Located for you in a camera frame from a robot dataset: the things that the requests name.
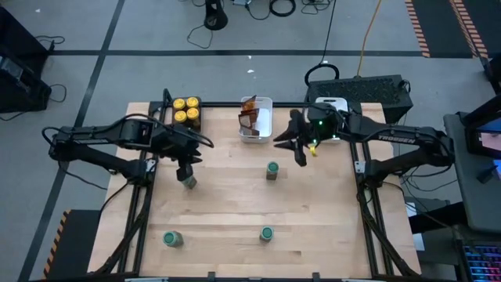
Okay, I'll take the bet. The black equipment cabinet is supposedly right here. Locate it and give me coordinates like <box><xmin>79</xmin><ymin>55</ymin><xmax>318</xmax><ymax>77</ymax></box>
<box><xmin>0</xmin><ymin>54</ymin><xmax>52</xmax><ymax>114</ymax></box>
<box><xmin>0</xmin><ymin>5</ymin><xmax>50</xmax><ymax>66</ymax></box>

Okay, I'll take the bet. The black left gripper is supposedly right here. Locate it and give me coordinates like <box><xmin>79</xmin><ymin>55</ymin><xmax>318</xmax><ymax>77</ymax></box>
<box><xmin>166</xmin><ymin>128</ymin><xmax>204</xmax><ymax>182</ymax></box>

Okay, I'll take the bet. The grey desk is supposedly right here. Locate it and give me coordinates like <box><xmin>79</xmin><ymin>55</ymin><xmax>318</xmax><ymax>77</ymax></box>
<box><xmin>443</xmin><ymin>111</ymin><xmax>501</xmax><ymax>236</ymax></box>

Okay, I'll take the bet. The grey plastic bin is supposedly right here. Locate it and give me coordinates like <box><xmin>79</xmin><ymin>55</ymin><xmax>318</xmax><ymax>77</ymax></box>
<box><xmin>164</xmin><ymin>96</ymin><xmax>203</xmax><ymax>132</ymax></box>

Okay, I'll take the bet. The black hanging cable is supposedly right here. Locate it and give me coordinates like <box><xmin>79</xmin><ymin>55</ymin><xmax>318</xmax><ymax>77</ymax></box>
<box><xmin>304</xmin><ymin>0</ymin><xmax>341</xmax><ymax>88</ymax></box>

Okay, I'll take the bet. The black perforated equipment case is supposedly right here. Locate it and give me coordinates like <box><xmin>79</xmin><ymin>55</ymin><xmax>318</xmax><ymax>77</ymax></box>
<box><xmin>304</xmin><ymin>74</ymin><xmax>414</xmax><ymax>130</ymax></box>

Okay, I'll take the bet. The black computer monitor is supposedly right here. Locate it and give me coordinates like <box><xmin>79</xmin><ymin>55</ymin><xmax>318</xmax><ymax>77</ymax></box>
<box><xmin>463</xmin><ymin>96</ymin><xmax>501</xmax><ymax>160</ymax></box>

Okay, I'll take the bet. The black aluminium table frame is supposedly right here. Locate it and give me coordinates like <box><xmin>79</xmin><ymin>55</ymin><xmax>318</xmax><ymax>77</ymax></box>
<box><xmin>88</xmin><ymin>88</ymin><xmax>422</xmax><ymax>281</ymax></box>

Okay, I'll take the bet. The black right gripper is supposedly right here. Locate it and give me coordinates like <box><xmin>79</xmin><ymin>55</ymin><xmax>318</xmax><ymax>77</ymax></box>
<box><xmin>272</xmin><ymin>103</ymin><xmax>346</xmax><ymax>168</ymax></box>

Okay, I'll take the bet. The white plastic bin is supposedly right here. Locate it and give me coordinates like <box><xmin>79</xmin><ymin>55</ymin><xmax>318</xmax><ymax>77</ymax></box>
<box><xmin>239</xmin><ymin>96</ymin><xmax>274</xmax><ymax>144</ymax></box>
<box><xmin>315</xmin><ymin>96</ymin><xmax>350</xmax><ymax>144</ymax></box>

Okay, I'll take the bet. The yellow hanging cable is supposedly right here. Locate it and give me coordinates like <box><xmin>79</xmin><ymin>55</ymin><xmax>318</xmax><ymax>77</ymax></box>
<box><xmin>355</xmin><ymin>0</ymin><xmax>383</xmax><ymax>78</ymax></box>

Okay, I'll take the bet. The black mat with hazard stripes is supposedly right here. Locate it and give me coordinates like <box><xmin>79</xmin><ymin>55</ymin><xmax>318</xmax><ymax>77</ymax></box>
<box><xmin>405</xmin><ymin>0</ymin><xmax>490</xmax><ymax>60</ymax></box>
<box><xmin>41</xmin><ymin>209</ymin><xmax>102</xmax><ymax>281</ymax></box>

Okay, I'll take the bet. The coiled black cable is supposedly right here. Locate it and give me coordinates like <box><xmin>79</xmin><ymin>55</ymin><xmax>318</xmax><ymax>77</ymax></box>
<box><xmin>269</xmin><ymin>0</ymin><xmax>297</xmax><ymax>18</ymax></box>

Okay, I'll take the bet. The backlit computer keyboard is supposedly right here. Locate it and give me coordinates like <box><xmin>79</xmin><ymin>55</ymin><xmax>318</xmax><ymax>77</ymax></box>
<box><xmin>461</xmin><ymin>244</ymin><xmax>501</xmax><ymax>282</ymax></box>

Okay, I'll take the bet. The black stand base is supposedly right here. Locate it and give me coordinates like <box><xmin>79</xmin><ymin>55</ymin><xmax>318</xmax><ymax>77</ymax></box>
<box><xmin>203</xmin><ymin>0</ymin><xmax>229</xmax><ymax>31</ymax></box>

